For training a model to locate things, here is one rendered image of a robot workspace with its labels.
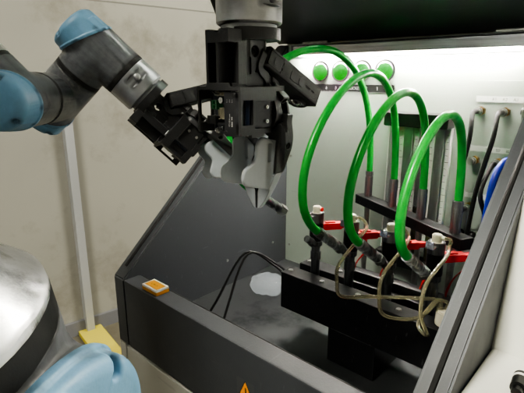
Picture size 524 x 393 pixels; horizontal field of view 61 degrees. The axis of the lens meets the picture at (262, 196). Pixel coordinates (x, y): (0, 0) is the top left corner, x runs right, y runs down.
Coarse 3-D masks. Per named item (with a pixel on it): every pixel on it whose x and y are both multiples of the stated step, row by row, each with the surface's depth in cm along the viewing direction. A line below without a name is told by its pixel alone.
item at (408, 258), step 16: (448, 112) 65; (432, 128) 62; (464, 128) 70; (464, 144) 72; (416, 160) 60; (464, 160) 74; (464, 176) 75; (400, 192) 60; (400, 208) 60; (400, 224) 60; (400, 240) 61; (416, 272) 68
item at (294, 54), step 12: (300, 48) 81; (312, 48) 83; (324, 48) 84; (336, 48) 86; (288, 60) 80; (348, 60) 89; (360, 84) 93; (372, 144) 98; (372, 156) 99; (372, 168) 100
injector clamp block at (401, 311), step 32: (288, 288) 91; (320, 288) 85; (352, 288) 84; (320, 320) 86; (352, 320) 81; (384, 320) 76; (416, 320) 73; (352, 352) 82; (384, 352) 83; (416, 352) 73
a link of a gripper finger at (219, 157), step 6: (210, 144) 74; (216, 144) 74; (210, 150) 74; (216, 150) 74; (222, 150) 74; (210, 156) 74; (216, 156) 74; (222, 156) 75; (228, 156) 75; (216, 162) 74; (222, 162) 75; (216, 168) 74; (216, 174) 74
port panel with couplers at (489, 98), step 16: (480, 80) 89; (496, 80) 87; (512, 80) 85; (480, 96) 89; (496, 96) 87; (512, 96) 85; (480, 112) 87; (512, 112) 86; (480, 128) 90; (512, 128) 86; (480, 144) 91; (496, 144) 89; (480, 160) 91; (496, 160) 87; (464, 192) 95; (464, 224) 96
